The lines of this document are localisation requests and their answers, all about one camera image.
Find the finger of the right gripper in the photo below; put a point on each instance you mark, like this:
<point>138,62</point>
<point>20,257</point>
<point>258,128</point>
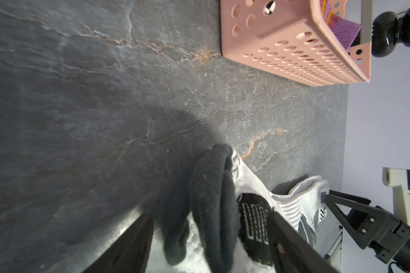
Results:
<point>365,224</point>

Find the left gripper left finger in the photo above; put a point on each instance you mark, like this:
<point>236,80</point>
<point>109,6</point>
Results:
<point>130,252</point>

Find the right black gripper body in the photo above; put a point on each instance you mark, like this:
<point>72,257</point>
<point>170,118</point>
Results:
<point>395,246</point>

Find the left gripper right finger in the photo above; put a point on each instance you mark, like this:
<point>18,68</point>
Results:
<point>290,253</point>

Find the white sport sock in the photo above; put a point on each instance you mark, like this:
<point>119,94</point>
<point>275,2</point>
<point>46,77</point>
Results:
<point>176,246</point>
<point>230,206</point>

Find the magenta striped sock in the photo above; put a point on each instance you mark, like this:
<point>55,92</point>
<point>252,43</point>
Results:
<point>345,31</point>

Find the pink perforated plastic basket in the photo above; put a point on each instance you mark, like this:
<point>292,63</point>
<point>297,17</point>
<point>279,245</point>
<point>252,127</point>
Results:
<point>292,40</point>

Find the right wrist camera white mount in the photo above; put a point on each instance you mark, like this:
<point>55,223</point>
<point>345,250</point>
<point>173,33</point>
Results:
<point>399,181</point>

